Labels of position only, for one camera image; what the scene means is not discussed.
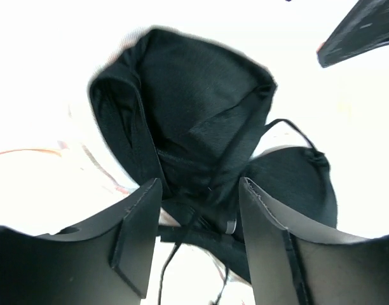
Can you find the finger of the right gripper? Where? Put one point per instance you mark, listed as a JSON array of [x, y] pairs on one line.
[[364, 28]]

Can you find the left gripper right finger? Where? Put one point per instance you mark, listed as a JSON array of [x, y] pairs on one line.
[[296, 260]]

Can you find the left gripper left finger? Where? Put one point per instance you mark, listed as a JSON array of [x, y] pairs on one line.
[[105, 259]]

